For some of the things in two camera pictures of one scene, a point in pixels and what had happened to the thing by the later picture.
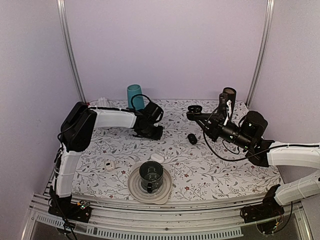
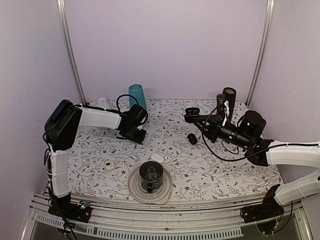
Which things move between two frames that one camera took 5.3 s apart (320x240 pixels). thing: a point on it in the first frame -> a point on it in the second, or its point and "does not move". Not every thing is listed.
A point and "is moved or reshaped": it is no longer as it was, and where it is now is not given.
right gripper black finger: x=206 y=117 does not move
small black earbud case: x=192 y=138 does not move
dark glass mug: x=151 y=174 does not move
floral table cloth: x=199 y=168 does not move
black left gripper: x=157 y=136 -> x=139 y=140
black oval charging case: x=193 y=110 is moved or reshaped
